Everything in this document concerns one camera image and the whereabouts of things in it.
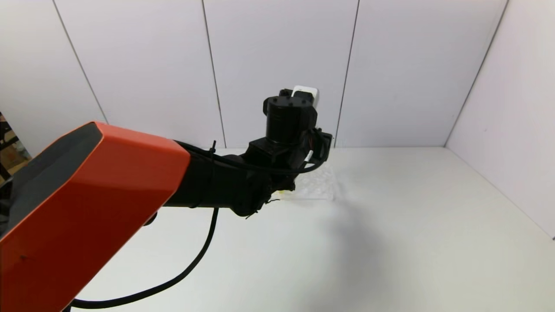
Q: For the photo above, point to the orange and black left arm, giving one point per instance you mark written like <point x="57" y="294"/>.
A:
<point x="95" y="203"/>

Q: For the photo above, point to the clear plastic test tube rack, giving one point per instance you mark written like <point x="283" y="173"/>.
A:
<point x="318" y="184"/>

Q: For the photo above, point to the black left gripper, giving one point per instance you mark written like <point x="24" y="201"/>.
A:
<point x="315" y="149"/>

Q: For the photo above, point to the test tube with yellow pigment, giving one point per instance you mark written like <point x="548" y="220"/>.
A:
<point x="284" y="192"/>

